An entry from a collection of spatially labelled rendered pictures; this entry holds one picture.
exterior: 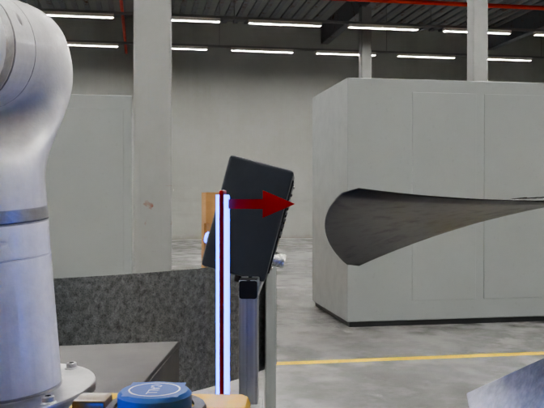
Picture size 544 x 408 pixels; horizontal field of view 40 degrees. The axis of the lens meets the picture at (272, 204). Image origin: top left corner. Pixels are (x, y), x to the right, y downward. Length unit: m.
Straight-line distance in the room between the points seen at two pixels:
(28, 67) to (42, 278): 0.21
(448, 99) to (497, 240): 1.38
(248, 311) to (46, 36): 0.56
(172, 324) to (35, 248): 1.65
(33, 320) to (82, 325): 1.49
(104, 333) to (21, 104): 1.53
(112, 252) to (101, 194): 0.50
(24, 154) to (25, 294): 0.14
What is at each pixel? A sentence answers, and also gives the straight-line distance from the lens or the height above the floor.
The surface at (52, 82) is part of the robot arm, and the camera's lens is 0.84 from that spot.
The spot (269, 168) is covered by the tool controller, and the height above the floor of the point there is 1.23.
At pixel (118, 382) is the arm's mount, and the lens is 0.86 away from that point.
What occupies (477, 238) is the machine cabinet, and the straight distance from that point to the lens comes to 7.19.
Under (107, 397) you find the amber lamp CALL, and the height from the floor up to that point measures 1.08.
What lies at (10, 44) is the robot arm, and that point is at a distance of 0.78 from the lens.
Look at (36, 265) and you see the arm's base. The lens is 0.79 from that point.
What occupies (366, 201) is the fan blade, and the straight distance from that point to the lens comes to 0.58.
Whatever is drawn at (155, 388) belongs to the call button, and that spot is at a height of 1.08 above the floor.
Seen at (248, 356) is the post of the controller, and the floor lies 0.93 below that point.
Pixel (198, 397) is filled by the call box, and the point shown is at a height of 1.07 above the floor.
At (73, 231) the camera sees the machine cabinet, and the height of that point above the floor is 0.89.
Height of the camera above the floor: 1.19
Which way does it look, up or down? 1 degrees down
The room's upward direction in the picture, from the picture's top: straight up
